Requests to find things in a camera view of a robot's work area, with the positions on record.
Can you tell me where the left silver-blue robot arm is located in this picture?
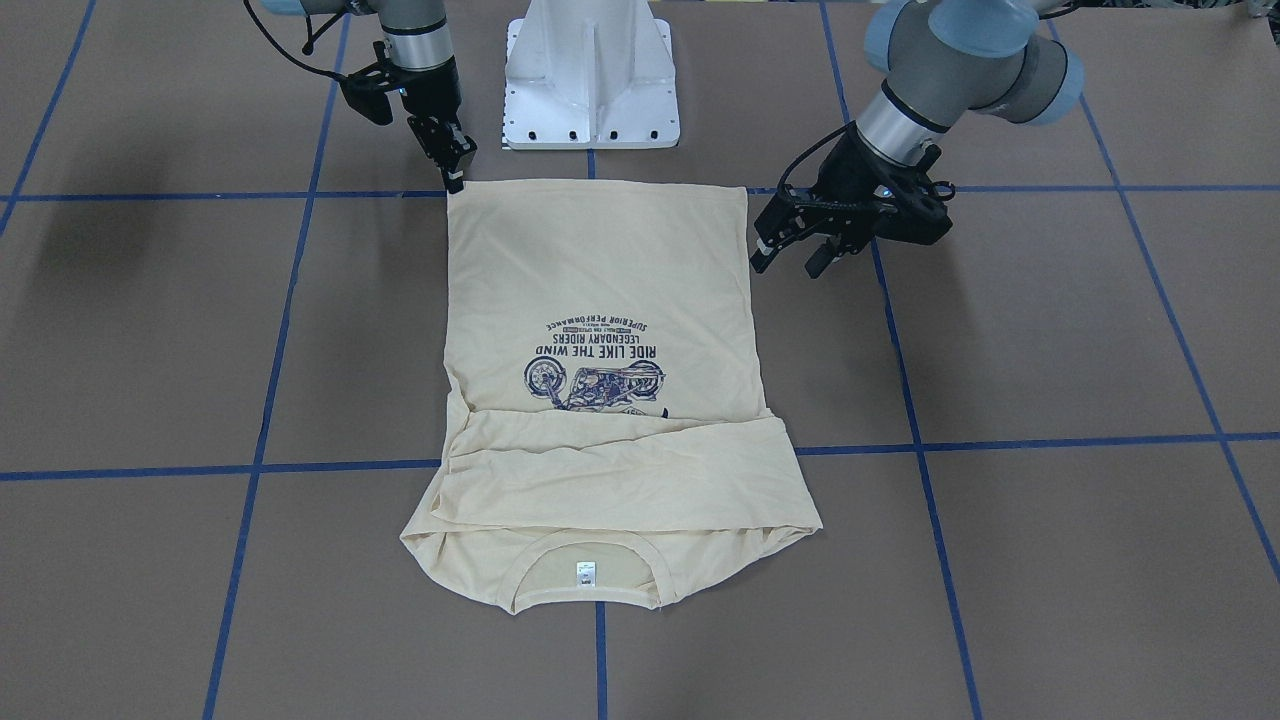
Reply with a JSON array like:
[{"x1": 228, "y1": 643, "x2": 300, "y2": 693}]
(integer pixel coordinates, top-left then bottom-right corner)
[{"x1": 750, "y1": 1, "x2": 1085, "y2": 278}]

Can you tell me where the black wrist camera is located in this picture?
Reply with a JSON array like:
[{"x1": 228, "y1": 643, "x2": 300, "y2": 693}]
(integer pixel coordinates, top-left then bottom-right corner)
[
  {"x1": 873, "y1": 167, "x2": 956, "y2": 246},
  {"x1": 337, "y1": 40, "x2": 399, "y2": 126}
]

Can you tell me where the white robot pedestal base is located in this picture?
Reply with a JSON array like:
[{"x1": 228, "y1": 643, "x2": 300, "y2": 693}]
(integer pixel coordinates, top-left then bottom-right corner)
[{"x1": 502, "y1": 1, "x2": 681, "y2": 151}]

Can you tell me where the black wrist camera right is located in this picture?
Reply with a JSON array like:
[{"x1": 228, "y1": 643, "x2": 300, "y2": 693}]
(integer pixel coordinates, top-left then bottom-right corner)
[{"x1": 337, "y1": 40, "x2": 399, "y2": 126}]

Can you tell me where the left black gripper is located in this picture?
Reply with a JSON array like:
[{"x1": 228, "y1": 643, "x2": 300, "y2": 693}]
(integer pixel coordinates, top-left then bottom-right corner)
[{"x1": 750, "y1": 126, "x2": 942, "y2": 279}]

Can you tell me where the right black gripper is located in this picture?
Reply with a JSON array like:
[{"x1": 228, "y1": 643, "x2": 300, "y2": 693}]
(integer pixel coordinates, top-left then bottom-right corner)
[{"x1": 398, "y1": 61, "x2": 477, "y2": 193}]

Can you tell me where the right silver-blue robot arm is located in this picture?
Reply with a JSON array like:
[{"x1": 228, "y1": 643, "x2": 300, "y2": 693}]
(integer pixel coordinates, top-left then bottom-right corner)
[{"x1": 243, "y1": 1, "x2": 477, "y2": 193}]

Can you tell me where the cream long-sleeve printed shirt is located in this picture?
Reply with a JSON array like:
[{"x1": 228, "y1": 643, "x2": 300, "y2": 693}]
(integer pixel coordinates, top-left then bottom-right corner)
[{"x1": 399, "y1": 179, "x2": 823, "y2": 614}]

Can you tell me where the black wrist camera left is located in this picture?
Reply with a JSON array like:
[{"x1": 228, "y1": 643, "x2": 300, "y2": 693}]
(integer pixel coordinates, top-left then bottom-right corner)
[{"x1": 873, "y1": 167, "x2": 956, "y2": 246}]

